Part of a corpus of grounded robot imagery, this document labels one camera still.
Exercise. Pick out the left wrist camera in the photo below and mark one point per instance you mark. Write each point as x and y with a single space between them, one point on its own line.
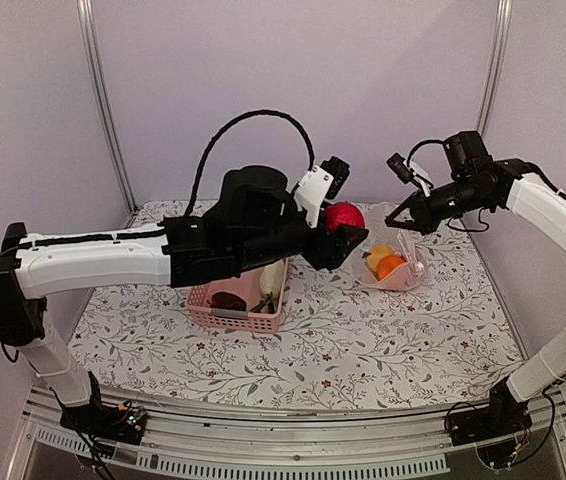
318 185

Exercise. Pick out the white toy vegetable front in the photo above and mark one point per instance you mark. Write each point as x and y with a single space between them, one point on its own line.
271 279

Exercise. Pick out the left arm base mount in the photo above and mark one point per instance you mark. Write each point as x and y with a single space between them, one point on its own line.
124 423

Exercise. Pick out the pink perforated plastic basket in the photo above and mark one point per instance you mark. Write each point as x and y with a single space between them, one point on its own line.
252 302

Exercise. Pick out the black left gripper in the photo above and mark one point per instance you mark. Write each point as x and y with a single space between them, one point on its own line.
332 250

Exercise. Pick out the aluminium frame post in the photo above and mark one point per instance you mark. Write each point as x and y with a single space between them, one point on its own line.
96 71
495 65

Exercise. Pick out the right aluminium frame post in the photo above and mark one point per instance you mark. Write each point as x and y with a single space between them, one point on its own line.
495 65

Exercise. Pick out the red toy fruit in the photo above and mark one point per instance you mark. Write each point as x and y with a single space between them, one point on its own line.
343 213

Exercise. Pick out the aluminium front rail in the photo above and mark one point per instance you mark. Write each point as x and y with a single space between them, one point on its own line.
198 440

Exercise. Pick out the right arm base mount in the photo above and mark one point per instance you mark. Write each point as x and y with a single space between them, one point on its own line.
466 423

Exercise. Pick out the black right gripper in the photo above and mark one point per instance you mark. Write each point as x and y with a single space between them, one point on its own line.
424 221

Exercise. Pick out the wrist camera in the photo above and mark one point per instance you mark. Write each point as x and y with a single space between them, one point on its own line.
410 173
318 185

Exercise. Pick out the left aluminium frame post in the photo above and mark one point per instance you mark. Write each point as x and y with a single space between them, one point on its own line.
96 71

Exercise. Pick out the floral patterned table mat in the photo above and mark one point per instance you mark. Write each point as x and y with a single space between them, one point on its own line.
340 345

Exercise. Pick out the orange toy fruit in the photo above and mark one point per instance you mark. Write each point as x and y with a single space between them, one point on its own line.
388 265

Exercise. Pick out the clear zip top bag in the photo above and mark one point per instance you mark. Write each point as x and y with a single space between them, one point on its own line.
406 277

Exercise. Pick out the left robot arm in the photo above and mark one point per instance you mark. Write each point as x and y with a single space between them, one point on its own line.
34 266

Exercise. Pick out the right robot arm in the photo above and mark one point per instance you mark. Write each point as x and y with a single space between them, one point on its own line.
531 197

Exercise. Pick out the yellow toy fruit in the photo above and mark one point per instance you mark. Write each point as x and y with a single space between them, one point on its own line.
376 254

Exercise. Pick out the dark purple toy fruit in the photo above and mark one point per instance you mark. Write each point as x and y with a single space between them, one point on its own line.
227 301

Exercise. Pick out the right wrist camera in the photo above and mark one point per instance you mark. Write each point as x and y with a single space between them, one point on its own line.
410 173

